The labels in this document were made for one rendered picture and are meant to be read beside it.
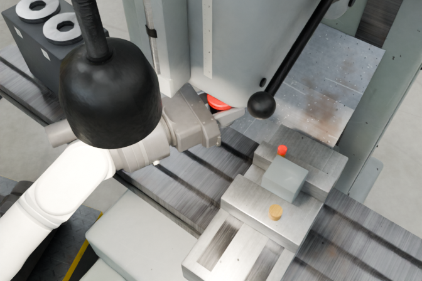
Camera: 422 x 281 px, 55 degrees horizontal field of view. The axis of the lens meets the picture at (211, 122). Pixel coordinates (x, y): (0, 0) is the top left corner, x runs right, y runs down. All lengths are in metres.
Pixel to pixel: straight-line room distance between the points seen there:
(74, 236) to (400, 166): 1.52
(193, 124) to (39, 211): 0.24
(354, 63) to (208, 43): 0.55
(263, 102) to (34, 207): 0.34
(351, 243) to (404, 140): 1.51
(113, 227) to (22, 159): 1.35
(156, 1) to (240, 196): 0.41
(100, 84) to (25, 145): 2.00
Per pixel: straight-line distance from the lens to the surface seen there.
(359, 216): 0.86
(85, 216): 1.50
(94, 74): 0.27
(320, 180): 0.75
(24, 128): 2.33
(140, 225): 0.90
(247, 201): 0.71
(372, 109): 1.05
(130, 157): 0.60
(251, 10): 0.39
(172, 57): 0.45
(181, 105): 0.64
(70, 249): 1.46
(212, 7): 0.41
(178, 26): 0.43
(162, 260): 0.87
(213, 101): 0.65
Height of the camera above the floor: 1.71
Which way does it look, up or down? 53 degrees down
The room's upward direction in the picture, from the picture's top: straight up
